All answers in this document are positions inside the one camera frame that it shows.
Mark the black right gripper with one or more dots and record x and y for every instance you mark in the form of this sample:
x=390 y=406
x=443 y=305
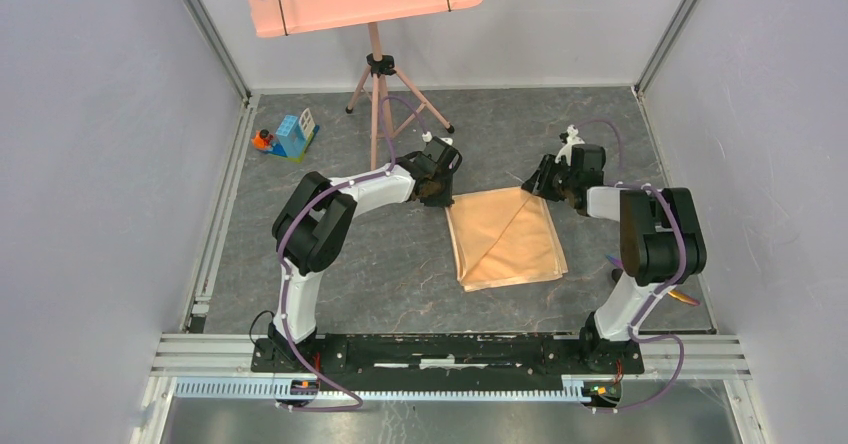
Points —
x=539 y=184

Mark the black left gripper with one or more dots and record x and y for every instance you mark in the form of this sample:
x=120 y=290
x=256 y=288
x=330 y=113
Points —
x=445 y=199

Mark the peach satin napkin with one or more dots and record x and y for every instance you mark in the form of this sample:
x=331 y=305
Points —
x=504 y=237

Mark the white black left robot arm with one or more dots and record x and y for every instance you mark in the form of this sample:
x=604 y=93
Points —
x=313 y=225

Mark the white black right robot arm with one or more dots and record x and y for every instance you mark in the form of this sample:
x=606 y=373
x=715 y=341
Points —
x=661 y=243

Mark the iridescent rainbow utensil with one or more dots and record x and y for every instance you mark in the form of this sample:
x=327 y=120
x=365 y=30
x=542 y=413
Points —
x=616 y=262

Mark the colourful toy brick house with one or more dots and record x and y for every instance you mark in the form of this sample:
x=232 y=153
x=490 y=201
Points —
x=294 y=135

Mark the orange toy figure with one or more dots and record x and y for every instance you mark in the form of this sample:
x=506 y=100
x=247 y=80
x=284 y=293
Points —
x=263 y=140

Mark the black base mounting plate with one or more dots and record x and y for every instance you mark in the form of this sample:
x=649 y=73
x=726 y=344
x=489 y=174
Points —
x=449 y=362

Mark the pink music stand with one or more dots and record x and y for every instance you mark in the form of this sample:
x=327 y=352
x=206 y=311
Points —
x=278 y=18

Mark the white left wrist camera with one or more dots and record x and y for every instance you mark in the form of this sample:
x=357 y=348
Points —
x=434 y=143

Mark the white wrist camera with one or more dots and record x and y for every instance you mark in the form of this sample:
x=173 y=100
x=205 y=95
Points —
x=434 y=143
x=570 y=140

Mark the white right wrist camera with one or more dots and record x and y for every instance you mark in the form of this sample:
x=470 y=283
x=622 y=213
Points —
x=570 y=140

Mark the black handled utensil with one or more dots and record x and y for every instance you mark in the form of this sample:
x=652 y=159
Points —
x=616 y=274

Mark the gold handled utensil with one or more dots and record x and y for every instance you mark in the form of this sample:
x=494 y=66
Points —
x=684 y=298

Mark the aluminium frame rail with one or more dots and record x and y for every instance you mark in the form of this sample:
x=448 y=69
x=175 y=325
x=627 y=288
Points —
x=706 y=357

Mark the grey slotted cable duct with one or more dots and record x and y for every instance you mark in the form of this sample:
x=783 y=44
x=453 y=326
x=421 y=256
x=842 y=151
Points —
x=306 y=391

